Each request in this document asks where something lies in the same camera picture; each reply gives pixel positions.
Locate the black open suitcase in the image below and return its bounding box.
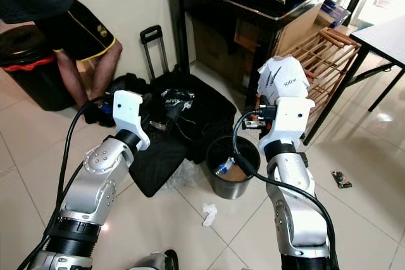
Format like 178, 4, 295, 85
108, 25, 238, 198

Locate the crumpled white tissue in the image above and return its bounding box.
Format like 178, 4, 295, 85
201, 204, 218, 227

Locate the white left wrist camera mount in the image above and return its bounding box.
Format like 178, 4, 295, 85
113, 90, 151, 139

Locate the grey robot foot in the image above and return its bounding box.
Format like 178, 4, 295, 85
130, 249, 179, 270

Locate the wooden slatted rack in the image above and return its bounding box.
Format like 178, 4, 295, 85
256, 27, 361, 113

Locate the small metal rubbish bin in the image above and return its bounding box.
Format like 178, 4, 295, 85
206, 135, 261, 200

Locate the white cable package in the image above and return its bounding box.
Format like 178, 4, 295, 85
258, 55, 311, 103

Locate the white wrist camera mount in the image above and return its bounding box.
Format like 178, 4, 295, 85
259, 97, 316, 156
113, 90, 151, 139

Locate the black table frame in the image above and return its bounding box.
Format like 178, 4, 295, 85
304, 33, 405, 145

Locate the large brown cardboard box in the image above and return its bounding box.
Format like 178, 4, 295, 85
193, 17, 254, 87

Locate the blue printed box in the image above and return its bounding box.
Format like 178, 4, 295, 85
320, 0, 352, 29

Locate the person in black shorts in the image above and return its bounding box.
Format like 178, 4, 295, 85
0, 0, 124, 125

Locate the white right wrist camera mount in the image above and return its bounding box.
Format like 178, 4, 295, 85
259, 97, 316, 156

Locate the small plastic bottle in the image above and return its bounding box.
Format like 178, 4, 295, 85
215, 158, 236, 176

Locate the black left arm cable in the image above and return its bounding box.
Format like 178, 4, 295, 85
16, 96, 116, 270

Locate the black bin with red bag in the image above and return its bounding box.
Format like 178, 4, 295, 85
0, 25, 67, 111

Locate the clear plastic wrap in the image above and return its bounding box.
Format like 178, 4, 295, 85
165, 159, 206, 188

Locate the silver printed bag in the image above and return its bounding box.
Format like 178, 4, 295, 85
161, 89, 194, 109

